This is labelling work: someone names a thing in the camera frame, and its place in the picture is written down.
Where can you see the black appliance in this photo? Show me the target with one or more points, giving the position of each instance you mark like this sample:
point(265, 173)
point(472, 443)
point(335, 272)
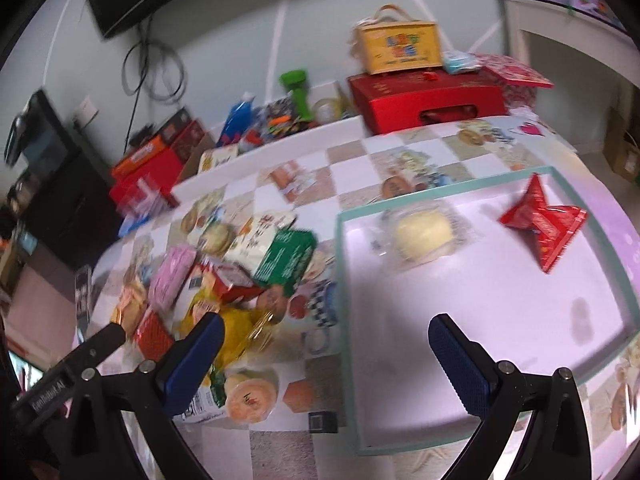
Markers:
point(50, 125)

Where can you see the green and white packet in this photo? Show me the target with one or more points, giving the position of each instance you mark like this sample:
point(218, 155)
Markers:
point(207, 402)

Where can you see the dark brown box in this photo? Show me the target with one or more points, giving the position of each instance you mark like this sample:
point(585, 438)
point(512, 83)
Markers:
point(172, 125)

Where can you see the red patterned flat box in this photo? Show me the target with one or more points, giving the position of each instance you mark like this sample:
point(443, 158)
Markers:
point(515, 72)

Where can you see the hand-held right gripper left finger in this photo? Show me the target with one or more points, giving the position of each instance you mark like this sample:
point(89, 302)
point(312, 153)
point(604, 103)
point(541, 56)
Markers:
point(192, 365)

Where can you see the brown biscuit packet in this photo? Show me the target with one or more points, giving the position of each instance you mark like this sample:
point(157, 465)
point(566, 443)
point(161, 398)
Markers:
point(232, 280)

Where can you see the white wooden frame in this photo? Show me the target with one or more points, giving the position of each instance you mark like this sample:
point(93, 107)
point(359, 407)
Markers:
point(515, 25)

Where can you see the large red gift box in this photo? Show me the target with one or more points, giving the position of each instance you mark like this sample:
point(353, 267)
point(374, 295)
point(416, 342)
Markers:
point(400, 100)

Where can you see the plain red snack packet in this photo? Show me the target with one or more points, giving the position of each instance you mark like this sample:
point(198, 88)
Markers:
point(550, 230)

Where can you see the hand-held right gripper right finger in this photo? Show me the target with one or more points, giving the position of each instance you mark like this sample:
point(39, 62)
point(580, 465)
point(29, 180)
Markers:
point(460, 365)

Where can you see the green dumbbell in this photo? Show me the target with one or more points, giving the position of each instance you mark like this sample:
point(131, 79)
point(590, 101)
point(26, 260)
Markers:
point(299, 95)

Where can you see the light blue packet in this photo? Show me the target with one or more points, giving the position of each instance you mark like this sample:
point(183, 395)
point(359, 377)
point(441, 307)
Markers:
point(460, 62)

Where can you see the orange box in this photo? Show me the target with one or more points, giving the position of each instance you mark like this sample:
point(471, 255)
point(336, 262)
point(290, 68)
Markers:
point(140, 155)

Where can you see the golden round pastry packet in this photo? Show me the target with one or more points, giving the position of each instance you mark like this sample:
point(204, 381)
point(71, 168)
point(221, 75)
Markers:
point(127, 310)

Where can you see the shiny red patterned packet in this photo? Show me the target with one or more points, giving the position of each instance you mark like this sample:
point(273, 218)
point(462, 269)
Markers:
point(155, 335)

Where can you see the pale plastic bottle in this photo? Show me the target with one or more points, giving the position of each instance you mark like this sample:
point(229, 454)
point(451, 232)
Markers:
point(330, 109)

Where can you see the clear plastic box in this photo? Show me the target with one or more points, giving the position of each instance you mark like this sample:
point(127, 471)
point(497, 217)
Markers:
point(145, 200)

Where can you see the brown cardboard box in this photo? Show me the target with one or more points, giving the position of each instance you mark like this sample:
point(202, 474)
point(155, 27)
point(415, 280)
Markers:
point(622, 155)

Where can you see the pale round pastry clear packet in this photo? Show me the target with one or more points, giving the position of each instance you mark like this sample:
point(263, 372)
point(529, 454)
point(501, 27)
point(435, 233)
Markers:
point(422, 234)

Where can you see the yellow snack packet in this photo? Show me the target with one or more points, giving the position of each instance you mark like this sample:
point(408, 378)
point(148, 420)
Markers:
point(240, 330)

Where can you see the pink snack packet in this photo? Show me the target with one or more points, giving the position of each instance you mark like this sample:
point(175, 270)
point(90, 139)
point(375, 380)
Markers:
point(172, 275)

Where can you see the white packet with orange print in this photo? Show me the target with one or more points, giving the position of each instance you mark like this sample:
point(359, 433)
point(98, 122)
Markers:
point(255, 240)

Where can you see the colourful toy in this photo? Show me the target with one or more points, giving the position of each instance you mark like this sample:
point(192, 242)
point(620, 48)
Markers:
point(280, 122)

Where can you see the dark red box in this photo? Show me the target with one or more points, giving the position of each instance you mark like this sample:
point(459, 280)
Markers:
point(185, 140)

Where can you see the orange jelly cup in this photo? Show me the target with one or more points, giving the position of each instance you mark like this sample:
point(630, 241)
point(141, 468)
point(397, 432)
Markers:
point(250, 395)

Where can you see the green snack packet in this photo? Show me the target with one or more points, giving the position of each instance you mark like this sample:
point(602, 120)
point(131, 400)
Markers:
point(285, 260)

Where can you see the black cabinet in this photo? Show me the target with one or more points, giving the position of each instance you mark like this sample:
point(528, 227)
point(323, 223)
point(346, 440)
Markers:
point(65, 200)

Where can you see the white wall socket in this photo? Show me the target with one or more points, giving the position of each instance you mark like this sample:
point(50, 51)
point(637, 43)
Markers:
point(85, 111)

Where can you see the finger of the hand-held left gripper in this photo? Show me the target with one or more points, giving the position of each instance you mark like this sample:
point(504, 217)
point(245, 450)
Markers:
point(102, 345)

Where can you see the round cracker clear packet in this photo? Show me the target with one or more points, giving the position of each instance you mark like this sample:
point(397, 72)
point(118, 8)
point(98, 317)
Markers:
point(217, 237)

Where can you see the white box with yellow print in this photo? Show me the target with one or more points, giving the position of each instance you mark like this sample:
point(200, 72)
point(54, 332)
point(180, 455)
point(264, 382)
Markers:
point(219, 159)

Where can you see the blue bead-filled bottle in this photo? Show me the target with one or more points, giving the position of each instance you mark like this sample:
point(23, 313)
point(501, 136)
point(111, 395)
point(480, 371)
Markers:
point(239, 120)

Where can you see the white tray with green rim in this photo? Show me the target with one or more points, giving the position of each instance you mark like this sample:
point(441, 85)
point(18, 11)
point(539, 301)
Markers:
point(500, 300)

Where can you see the light blue flat box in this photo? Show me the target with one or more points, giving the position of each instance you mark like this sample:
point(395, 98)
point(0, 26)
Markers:
point(131, 225)

